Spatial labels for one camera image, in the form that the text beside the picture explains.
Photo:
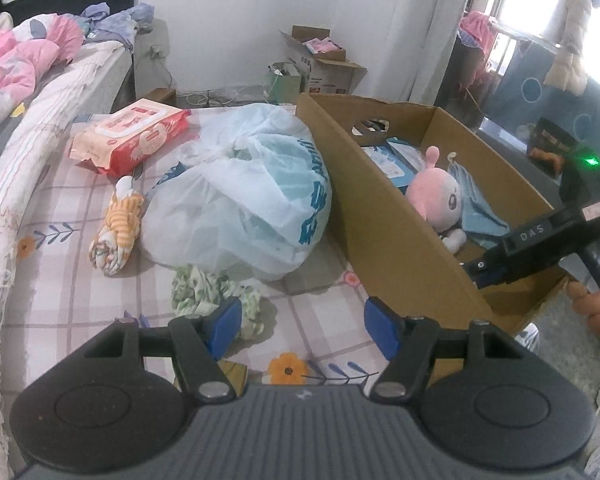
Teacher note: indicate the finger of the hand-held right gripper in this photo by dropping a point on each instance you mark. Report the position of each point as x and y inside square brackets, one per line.
[484, 271]

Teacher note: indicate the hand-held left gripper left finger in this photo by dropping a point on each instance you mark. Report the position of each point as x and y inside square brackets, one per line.
[225, 327]

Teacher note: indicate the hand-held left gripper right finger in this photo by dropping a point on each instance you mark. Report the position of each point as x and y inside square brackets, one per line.
[382, 330]

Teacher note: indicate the green floral cloth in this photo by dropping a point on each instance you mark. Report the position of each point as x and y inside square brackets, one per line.
[195, 287]

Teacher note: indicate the gold packet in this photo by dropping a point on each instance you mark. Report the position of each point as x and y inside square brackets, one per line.
[235, 377]

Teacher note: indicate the light blue towel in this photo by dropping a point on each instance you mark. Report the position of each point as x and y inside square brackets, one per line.
[475, 215]

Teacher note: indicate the pink plush toy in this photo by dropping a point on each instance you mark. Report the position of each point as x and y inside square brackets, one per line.
[435, 192]

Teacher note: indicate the large cardboard box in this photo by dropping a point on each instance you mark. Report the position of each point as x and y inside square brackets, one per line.
[380, 220]

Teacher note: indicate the large white blue packet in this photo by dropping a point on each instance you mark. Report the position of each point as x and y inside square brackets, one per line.
[402, 160]

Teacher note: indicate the blue teal packet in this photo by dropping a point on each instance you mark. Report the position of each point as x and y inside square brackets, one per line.
[377, 155]

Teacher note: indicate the dark packet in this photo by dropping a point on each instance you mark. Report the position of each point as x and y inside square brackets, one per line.
[550, 135]

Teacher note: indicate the white teal plastic bag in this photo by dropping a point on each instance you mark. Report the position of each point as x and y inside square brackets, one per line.
[240, 200]

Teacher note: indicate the blue patterned cloth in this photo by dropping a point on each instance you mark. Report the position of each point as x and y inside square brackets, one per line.
[525, 95]

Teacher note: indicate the plaid floral bed sheet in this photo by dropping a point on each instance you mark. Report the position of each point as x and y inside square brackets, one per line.
[70, 280]

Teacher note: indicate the beige hanging garment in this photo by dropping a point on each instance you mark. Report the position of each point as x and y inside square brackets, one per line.
[572, 45]

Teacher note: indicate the red wet wipes pack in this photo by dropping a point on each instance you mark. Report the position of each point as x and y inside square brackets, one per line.
[130, 135]

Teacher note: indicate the pink hanging clothes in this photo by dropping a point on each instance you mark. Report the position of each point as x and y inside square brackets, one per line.
[475, 27]

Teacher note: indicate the small wooden box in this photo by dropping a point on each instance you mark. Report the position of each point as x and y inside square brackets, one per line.
[160, 96]

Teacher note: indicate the white curtain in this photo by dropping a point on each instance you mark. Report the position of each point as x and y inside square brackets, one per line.
[430, 25]

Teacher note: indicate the green box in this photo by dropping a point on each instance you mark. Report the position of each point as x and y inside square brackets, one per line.
[282, 85]

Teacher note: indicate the small cardboard box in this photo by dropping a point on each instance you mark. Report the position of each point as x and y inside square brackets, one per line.
[330, 75]

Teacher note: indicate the grey nightstand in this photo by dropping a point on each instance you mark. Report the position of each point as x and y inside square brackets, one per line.
[150, 75]

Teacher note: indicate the white striped bed pad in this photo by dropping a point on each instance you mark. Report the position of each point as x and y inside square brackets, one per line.
[10, 160]

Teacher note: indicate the lilac blue clothes heap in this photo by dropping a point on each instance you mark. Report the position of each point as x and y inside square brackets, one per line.
[125, 20]

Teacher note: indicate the pink quilt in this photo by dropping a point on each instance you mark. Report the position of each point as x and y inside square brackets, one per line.
[10, 60]

